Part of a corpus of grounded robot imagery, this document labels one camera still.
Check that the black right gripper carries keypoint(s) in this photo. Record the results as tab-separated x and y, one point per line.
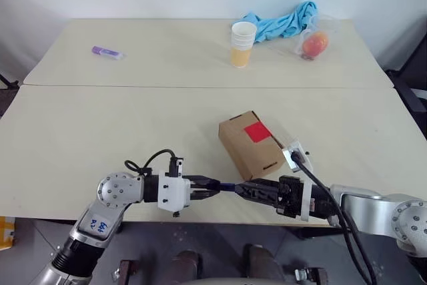
289	196

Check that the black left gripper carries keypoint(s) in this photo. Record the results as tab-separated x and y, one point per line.
193	189

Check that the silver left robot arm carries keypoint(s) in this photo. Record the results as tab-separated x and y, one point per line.
116	192

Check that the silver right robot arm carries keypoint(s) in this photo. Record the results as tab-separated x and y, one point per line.
367	212

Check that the brown cardboard box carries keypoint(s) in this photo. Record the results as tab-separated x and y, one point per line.
248	155

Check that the red tape patch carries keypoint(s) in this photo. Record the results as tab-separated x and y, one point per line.
258	132

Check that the stack of paper cups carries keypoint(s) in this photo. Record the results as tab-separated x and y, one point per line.
243	46

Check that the red yellow apple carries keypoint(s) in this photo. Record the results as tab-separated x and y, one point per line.
315	44

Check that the purple capped stick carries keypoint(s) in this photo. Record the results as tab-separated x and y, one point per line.
106	53

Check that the light blue cloth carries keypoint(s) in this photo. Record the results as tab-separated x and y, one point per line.
283	23

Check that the yellow carton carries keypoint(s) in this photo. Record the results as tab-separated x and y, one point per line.
6	233

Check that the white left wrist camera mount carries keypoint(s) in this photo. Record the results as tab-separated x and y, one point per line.
171	194

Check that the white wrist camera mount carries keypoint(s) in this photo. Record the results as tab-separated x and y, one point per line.
171	194
306	200

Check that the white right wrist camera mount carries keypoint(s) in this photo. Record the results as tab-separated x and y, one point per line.
306	200

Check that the black metal frame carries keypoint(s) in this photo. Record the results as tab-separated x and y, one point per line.
8	81

